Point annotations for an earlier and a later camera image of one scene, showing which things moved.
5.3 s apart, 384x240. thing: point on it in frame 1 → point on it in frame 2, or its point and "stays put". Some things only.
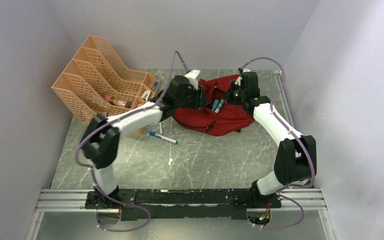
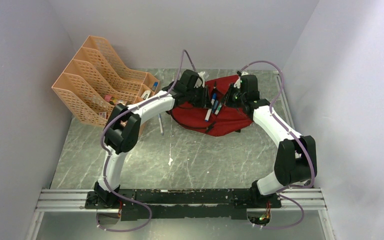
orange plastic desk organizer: (98, 83) stays put
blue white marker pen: (153, 133) → (214, 96)
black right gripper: (233, 84) stays put
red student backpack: (230, 118) stays put
